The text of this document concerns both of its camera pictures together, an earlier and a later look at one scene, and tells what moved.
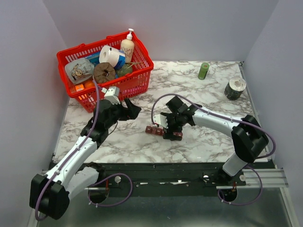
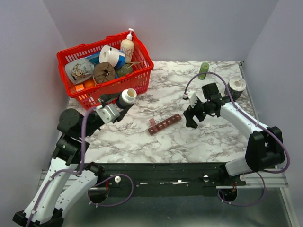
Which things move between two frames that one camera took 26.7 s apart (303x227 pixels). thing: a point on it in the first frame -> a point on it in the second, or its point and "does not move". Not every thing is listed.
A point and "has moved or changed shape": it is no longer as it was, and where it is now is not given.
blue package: x=94 y=58 does not move
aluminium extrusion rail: x=271 y=178 does not move
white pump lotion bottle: x=128 y=46 does not move
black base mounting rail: x=196 y=176 does not move
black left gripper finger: x=132 y=111 -> x=122 y=114
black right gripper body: x=173 y=120 -> x=201 y=109
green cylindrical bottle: x=203 y=71 does not move
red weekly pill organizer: x=159 y=131 has moved or changed shape
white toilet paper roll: x=108 y=54 does not move
